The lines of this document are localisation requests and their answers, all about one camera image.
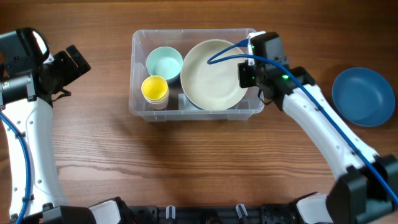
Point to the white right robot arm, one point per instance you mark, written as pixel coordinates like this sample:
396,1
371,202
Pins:
366,183

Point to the clear plastic storage bin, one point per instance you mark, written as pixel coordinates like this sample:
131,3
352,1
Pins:
183,40

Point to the yellow plastic cup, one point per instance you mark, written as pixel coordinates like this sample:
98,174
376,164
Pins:
155,88

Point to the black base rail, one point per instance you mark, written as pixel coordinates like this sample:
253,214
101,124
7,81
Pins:
239,214

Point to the cream plate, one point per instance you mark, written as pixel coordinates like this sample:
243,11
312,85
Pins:
211,87

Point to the cream plastic cup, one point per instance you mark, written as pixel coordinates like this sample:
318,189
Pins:
156,102

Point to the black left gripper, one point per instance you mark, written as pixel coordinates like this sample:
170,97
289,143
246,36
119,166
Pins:
72,70

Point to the mint green bowl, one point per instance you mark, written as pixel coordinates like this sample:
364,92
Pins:
165,62

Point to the pink plastic cup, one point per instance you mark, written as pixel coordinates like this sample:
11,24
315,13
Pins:
159,106

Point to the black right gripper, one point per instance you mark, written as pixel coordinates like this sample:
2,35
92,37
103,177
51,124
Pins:
245,81

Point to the dark blue plate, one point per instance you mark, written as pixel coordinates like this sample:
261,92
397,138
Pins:
363,97

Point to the blue plate front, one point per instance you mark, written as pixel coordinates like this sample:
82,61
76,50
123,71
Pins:
192,106

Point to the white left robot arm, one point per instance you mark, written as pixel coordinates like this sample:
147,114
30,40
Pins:
26,113

